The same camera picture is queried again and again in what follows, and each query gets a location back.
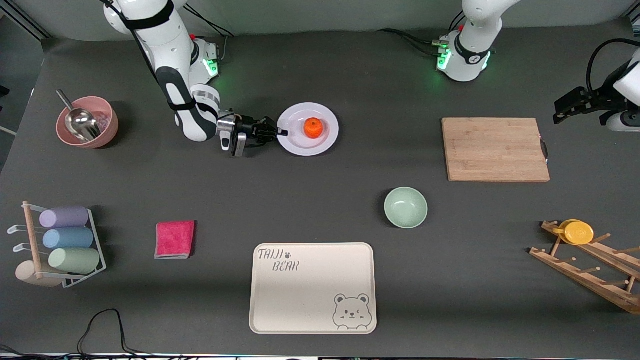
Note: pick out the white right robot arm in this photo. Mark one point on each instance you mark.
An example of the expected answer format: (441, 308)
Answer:
(192, 127)

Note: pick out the metal scoop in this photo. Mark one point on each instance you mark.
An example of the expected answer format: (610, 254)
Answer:
(82, 124)

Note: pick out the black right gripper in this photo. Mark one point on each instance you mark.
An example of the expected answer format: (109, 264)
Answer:
(247, 127)

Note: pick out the blue cup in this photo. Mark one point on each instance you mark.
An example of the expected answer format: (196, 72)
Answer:
(69, 238)

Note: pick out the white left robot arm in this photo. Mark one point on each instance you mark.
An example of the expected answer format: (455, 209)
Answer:
(470, 60)

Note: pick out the orange fruit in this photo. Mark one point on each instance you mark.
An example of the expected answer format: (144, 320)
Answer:
(313, 127)

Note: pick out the dark metal frame strut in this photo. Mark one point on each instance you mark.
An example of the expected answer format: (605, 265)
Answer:
(25, 20)

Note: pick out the beige bear print tray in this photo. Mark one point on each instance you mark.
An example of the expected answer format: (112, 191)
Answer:
(305, 295)

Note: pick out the light green bowl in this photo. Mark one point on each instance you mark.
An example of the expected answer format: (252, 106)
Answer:
(405, 208)

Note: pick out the yellow cup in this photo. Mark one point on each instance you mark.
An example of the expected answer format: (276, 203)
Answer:
(579, 233)

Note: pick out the pink bowl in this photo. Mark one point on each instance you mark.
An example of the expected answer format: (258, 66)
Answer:
(107, 130)

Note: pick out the purple cup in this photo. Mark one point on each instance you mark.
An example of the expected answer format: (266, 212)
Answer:
(65, 217)

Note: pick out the pale lavender plate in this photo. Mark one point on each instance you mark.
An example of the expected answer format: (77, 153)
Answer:
(300, 142)

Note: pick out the wooden cutting board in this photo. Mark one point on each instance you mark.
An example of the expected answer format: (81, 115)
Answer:
(495, 150)

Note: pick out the pink folded cloth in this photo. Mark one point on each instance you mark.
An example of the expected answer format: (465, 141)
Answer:
(175, 240)

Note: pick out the wooden peg drying rack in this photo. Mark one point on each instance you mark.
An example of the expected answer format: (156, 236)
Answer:
(580, 272)

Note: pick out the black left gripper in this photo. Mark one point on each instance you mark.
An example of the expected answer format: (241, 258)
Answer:
(586, 99)

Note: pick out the green cup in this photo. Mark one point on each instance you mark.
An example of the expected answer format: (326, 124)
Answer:
(75, 260)

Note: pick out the beige cup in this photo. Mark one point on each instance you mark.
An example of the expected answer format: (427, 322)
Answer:
(27, 276)

